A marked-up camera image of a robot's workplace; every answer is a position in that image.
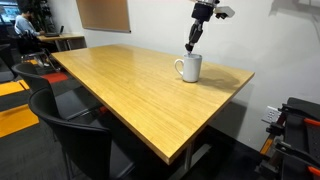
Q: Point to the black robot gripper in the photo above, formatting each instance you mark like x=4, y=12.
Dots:
x=202, y=12

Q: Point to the white ceramic mug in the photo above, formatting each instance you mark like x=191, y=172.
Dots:
x=189, y=67

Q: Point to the cork notice board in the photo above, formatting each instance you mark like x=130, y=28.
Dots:
x=108, y=15

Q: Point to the metal table leg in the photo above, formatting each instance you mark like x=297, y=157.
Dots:
x=192, y=156

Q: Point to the black orange clamp left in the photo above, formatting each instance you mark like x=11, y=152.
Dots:
x=294, y=117

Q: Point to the black orange clamp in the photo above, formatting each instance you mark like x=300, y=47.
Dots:
x=294, y=117
x=313, y=164

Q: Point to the small wooden desk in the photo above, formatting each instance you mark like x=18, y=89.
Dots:
x=54, y=41

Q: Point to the black orange clamp right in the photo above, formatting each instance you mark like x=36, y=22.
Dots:
x=313, y=164

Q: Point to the black laptop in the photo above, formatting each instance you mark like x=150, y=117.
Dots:
x=55, y=34

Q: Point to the black chair near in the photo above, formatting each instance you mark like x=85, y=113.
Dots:
x=89, y=147

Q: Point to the black chair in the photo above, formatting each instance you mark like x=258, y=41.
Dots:
x=70, y=104
x=89, y=147

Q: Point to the black robot stand cart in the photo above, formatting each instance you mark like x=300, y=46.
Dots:
x=277, y=166

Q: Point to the black chair far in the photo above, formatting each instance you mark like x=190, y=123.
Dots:
x=70, y=104

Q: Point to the seated person in blue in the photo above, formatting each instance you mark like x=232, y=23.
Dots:
x=23, y=21

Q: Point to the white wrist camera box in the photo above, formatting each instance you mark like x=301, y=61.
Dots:
x=224, y=12

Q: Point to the white wall power outlet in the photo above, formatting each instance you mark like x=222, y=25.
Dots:
x=270, y=115

